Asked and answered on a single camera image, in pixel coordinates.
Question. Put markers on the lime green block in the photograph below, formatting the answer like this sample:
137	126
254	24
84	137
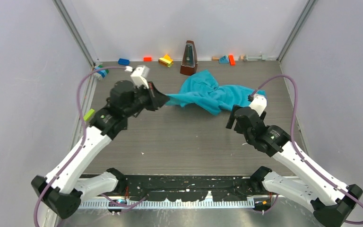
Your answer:
88	115

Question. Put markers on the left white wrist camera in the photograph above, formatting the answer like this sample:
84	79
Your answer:
139	75

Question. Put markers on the blue green white block stack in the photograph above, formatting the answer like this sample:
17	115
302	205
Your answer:
100	74

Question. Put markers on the turquoise t-shirt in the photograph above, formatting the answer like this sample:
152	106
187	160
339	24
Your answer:
202	89

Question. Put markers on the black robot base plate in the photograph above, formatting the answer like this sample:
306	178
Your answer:
189	192

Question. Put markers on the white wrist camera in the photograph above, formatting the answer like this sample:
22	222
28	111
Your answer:
139	75
259	104

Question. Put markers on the small red block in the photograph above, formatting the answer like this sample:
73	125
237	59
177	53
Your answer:
147	59

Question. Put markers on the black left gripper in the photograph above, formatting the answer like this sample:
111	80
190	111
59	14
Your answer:
157	99

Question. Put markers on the yellow green block stack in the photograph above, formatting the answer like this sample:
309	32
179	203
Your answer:
166	60

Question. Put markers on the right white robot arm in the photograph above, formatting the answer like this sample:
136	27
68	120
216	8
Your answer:
330	200

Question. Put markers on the brown wooden metronome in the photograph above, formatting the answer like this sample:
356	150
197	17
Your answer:
189	63

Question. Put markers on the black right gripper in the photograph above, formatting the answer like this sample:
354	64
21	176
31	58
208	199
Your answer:
232	118

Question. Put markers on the grey metal clamp piece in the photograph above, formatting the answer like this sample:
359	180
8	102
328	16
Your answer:
255	58

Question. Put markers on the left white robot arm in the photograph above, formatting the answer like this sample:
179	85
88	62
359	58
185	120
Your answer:
61	189

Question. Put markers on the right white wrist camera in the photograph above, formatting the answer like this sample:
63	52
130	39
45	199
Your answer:
259	104

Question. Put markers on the blue toy brick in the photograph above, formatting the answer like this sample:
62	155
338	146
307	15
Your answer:
123	62

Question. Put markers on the blue triangular block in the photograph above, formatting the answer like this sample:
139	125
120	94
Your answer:
224	60

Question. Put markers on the orange red upright block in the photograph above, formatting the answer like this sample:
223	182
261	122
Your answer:
231	60

